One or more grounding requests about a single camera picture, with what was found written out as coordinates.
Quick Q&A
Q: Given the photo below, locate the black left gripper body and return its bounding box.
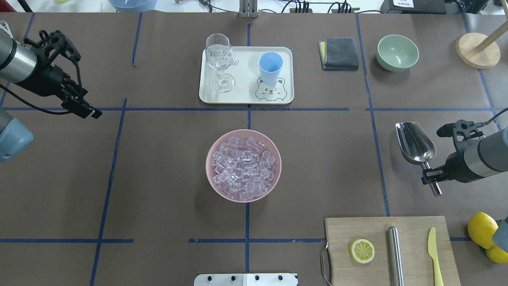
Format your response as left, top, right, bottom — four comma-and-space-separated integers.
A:
24, 65, 88, 102

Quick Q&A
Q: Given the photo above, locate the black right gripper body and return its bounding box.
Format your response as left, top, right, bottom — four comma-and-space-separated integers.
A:
443, 150, 483, 183

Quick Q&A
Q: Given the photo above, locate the metal ice scoop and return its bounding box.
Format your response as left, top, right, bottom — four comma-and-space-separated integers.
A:
395, 122, 442, 197

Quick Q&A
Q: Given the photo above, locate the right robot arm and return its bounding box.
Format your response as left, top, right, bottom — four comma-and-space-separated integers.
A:
421, 122, 508, 186

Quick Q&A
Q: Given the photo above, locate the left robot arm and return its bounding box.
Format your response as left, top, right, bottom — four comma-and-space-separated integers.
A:
0, 30, 103, 163

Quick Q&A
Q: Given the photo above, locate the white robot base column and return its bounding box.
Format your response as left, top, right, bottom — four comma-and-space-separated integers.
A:
194, 273, 299, 286

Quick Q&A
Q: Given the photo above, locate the pile of clear ice cubes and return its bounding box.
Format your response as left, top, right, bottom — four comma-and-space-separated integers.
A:
211, 136, 276, 201

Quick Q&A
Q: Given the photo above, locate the blue plastic cup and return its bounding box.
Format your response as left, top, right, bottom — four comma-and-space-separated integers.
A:
259, 51, 284, 84

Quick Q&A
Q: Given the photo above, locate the yellow lemon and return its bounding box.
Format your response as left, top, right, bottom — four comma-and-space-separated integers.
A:
468, 212, 498, 249
485, 245, 508, 264

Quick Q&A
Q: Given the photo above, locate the yellow plastic knife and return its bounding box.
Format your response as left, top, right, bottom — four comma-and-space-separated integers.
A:
427, 227, 444, 286

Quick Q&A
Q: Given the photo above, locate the wooden cutting board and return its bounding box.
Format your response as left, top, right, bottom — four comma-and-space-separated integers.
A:
324, 216, 461, 286

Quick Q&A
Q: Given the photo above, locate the lemon half slice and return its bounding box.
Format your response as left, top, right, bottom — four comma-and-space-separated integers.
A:
349, 239, 375, 264

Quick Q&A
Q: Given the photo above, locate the blue bowl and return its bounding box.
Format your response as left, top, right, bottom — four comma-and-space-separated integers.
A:
108, 0, 158, 13

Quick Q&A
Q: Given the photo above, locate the wooden paper towel stand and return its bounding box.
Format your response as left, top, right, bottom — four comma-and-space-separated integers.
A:
455, 21, 508, 69

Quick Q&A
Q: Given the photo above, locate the green bowl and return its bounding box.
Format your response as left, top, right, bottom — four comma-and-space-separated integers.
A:
376, 35, 419, 72

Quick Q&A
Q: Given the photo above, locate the clear wine glass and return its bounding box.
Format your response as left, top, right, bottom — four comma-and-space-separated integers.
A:
205, 34, 235, 93

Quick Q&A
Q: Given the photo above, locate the grey yellow folded cloth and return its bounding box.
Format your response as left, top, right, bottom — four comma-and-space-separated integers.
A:
319, 37, 359, 71

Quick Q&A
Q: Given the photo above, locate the pink bowl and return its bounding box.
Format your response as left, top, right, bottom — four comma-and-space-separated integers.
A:
206, 129, 282, 203

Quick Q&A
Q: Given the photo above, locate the cream bear tray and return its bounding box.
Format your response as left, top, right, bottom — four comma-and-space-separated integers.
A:
198, 46, 294, 104

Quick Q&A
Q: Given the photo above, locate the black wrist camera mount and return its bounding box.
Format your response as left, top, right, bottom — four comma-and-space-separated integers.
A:
23, 30, 81, 65

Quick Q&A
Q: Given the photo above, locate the white wire cup rack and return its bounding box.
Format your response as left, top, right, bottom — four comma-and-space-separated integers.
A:
0, 21, 14, 38

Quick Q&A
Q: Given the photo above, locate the metal knife handle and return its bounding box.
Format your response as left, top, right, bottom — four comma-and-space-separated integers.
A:
388, 226, 405, 286

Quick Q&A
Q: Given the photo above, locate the aluminium frame post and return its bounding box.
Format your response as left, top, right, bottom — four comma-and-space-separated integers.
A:
239, 0, 259, 19

